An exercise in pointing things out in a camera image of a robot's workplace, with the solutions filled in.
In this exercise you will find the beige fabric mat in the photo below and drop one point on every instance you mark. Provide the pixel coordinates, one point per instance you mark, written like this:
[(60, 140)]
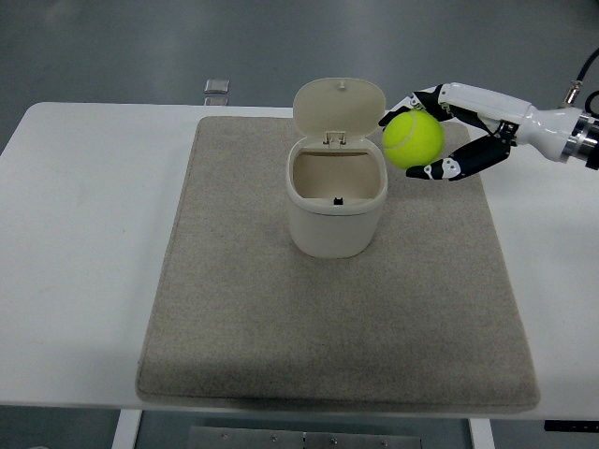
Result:
[(262, 304)]

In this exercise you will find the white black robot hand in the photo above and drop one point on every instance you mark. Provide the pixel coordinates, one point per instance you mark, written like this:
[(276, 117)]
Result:
[(486, 100)]

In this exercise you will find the white table leg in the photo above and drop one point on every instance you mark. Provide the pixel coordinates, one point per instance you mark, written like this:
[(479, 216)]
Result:
[(480, 434), (125, 429)]

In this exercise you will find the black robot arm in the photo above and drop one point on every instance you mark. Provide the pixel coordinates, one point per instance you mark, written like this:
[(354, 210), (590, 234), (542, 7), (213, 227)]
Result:
[(587, 135)]

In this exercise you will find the grey metal plate with screws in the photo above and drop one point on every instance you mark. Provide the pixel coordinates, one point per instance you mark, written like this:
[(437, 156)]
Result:
[(304, 438)]

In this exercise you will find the large silver floor plate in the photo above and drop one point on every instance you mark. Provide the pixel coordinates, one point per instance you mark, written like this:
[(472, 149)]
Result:
[(217, 86)]

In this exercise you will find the yellow-green tennis ball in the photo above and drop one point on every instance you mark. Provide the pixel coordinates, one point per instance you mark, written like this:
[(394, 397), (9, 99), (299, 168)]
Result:
[(413, 139)]

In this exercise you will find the cream plastic bin with lid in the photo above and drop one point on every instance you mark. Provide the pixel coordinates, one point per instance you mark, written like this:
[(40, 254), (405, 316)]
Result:
[(333, 224)]

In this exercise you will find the small silver floor plate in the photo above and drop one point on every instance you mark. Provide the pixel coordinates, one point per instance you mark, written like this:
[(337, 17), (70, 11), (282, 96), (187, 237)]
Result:
[(215, 100)]

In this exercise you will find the black table control panel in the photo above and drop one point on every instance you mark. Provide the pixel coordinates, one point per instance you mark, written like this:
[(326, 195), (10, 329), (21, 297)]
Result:
[(571, 426)]

